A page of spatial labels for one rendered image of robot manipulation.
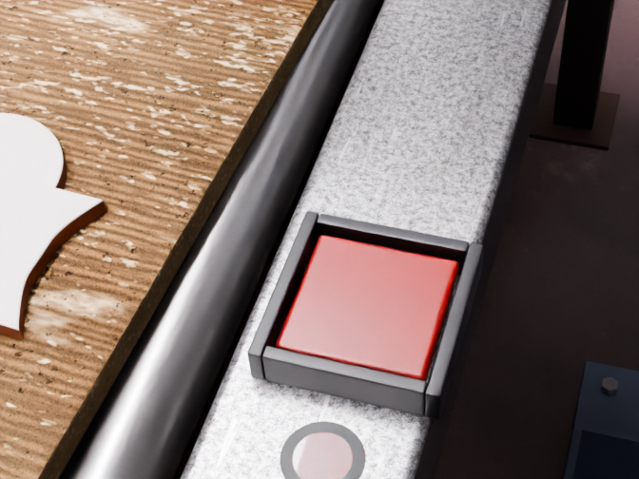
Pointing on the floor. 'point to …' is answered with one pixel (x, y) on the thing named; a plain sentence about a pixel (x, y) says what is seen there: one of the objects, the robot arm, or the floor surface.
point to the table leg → (579, 82)
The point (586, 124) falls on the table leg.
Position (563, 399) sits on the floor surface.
